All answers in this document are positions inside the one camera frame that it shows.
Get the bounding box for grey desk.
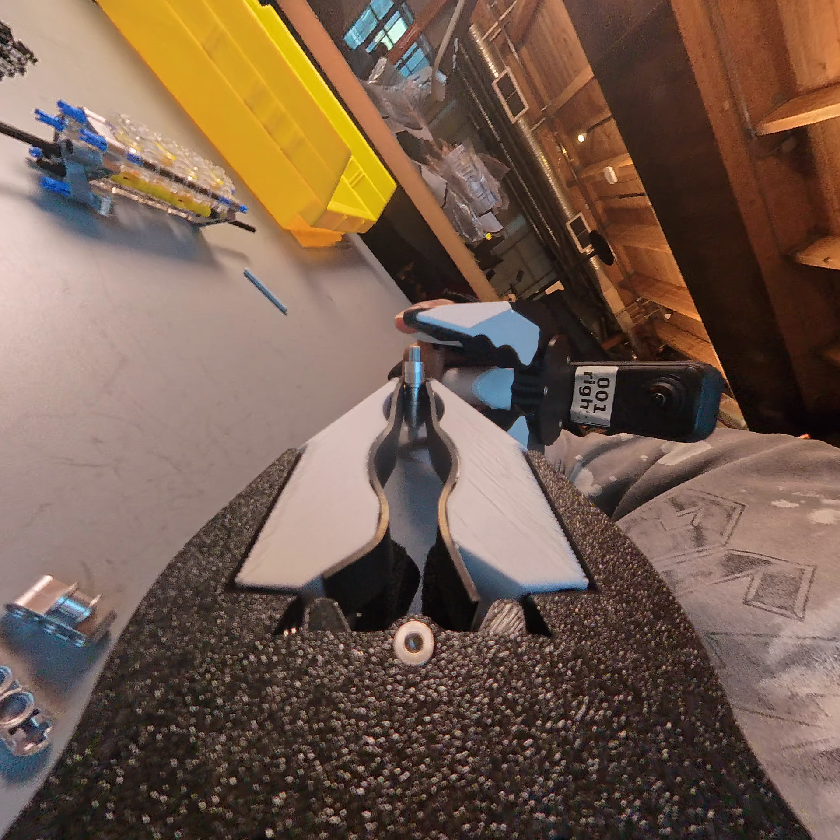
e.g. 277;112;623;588
0;0;424;804

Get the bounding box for short grey holed beam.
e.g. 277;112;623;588
0;662;57;760

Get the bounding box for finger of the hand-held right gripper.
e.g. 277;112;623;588
469;365;534;451
401;300;547;372

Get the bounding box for clear plastic bags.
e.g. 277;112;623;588
360;53;515;246

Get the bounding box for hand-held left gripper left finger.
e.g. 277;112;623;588
234;381;410;618

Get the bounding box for grey brick beam assembly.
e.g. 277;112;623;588
398;342;435;450

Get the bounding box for grey double-loop brick connector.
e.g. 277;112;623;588
3;573;120;649

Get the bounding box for yellow and clear brick model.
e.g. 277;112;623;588
0;100;258;236

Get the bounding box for thin grey axle rod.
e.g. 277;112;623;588
242;268;291;317

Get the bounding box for large yellow parts bin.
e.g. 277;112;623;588
98;0;399;240

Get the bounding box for small yellow parts bin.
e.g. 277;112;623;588
281;158;399;252

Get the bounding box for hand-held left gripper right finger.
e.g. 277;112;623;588
428;381;590;618

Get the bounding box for pile of black brick pins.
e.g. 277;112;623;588
0;23;39;81

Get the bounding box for light wooden beam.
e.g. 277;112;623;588
276;0;502;305

